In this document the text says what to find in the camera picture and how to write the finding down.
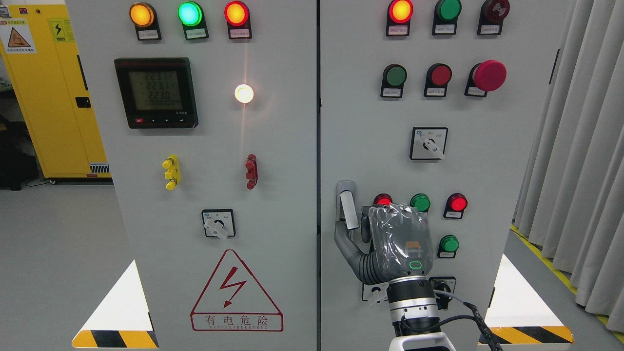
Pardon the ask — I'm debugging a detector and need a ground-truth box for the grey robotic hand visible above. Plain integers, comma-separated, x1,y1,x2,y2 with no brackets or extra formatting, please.
334,204,434,285

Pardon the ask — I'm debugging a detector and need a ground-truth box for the silver door handle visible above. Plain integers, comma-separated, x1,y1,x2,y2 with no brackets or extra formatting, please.
336,180,359,230

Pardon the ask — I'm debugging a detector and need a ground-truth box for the right cabinet door panel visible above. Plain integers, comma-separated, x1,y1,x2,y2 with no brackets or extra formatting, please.
319,0,575,351

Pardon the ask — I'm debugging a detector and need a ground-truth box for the cabinet door panel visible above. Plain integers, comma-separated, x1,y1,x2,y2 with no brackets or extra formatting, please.
319,0,575,351
66,0,318,351

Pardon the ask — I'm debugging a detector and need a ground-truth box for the left cabinet door panel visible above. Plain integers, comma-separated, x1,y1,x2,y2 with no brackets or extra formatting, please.
66,0,318,351

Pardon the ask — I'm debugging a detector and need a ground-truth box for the green indicator middle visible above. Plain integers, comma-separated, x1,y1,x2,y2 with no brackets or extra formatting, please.
409,193,431,213

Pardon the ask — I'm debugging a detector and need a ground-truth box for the red lit indicator left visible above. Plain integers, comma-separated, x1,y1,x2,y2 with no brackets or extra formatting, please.
373,193,393,205

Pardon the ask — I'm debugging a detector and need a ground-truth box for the red lit indicator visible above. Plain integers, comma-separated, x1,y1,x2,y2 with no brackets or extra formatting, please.
443,193,468,219
373,193,393,205

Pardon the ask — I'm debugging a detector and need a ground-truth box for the green push button lower right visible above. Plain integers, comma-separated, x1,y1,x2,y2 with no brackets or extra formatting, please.
437,235,460,258

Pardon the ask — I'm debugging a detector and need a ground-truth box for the red lit indicator right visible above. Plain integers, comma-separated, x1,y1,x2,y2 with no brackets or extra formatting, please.
443,193,468,219

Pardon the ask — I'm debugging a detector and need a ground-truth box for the green push button upper row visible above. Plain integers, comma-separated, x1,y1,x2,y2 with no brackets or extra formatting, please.
380,63,407,98

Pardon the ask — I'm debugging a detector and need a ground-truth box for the red push button upper row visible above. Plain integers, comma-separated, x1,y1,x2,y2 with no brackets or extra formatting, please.
423,63,452,98

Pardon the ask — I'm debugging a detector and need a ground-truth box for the grey curtain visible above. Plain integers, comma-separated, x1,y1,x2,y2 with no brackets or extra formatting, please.
515,0,624,332

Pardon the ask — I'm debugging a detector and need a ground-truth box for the red high voltage warning sign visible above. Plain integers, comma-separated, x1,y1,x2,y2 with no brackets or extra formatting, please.
190,249,284,332

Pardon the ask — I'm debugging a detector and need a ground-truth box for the red emergency stop button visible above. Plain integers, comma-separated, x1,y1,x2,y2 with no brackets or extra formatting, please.
464,59,507,98

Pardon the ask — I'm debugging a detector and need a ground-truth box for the white lit indicator light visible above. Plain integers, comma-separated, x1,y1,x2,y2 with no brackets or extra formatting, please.
234,83,254,104

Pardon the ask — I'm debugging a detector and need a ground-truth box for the red indicator light top right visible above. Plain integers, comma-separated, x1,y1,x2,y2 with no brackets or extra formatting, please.
385,0,414,37

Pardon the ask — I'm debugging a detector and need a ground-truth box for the red indicator light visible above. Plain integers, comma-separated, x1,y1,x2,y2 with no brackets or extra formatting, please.
385,0,414,37
224,0,253,39

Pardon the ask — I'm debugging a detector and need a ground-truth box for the green indicator light top right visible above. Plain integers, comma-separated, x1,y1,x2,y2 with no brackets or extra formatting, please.
431,0,462,36

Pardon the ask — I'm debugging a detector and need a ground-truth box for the green indicator light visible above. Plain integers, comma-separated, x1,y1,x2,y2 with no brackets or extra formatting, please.
431,0,462,36
177,1,209,40

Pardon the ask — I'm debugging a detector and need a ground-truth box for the dark red buzzer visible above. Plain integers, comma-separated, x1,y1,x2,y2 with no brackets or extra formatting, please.
477,0,510,36

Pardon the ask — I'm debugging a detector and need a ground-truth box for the red indicator light top left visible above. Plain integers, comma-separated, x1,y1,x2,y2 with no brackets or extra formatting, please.
224,0,253,39

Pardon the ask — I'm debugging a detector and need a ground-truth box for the black digital power meter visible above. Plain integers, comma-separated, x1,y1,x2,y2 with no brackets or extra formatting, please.
114,57,198,129

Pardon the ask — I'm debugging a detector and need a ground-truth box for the green indicator light top left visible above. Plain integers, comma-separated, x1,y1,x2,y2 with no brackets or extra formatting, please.
177,1,209,40

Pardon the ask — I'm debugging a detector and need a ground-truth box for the orange indicator light top left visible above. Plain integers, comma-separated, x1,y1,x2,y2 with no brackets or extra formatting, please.
129,2,162,41

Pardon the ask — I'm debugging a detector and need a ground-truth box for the yellow safety cabinet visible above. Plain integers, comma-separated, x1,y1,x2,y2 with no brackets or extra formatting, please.
1,1,111,179

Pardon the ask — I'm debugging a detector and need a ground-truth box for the white bottom selector switch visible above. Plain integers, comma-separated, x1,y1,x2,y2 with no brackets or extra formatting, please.
361,282,388,308

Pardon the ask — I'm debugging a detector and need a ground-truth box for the black bottom key switch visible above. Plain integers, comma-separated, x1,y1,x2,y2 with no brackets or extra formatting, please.
429,277,456,311

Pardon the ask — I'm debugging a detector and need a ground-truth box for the right door upper selector switch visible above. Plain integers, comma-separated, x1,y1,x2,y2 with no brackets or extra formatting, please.
409,127,449,160

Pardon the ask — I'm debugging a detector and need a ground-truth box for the door selector switch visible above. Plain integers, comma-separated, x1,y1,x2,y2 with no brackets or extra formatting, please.
409,127,449,160
201,209,236,240

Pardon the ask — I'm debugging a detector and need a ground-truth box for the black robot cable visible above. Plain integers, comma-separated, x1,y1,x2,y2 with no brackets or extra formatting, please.
400,290,503,351

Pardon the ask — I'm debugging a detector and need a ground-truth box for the red terminal post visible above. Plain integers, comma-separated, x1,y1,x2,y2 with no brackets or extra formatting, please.
245,154,258,190

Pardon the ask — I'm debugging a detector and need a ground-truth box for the left door selector switch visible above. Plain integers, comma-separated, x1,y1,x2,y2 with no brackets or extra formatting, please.
201,209,236,240

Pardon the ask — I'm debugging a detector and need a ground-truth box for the yellow terminal post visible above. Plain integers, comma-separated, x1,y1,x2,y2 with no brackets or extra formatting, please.
162,154,181,191

